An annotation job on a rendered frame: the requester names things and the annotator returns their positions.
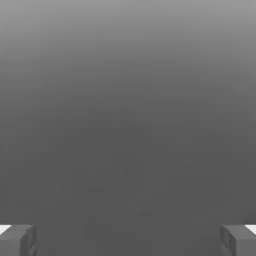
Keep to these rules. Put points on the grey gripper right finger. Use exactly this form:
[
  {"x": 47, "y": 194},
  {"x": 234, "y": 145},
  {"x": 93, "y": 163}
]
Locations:
[{"x": 242, "y": 242}]

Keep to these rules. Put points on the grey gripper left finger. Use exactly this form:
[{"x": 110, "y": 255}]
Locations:
[{"x": 14, "y": 242}]

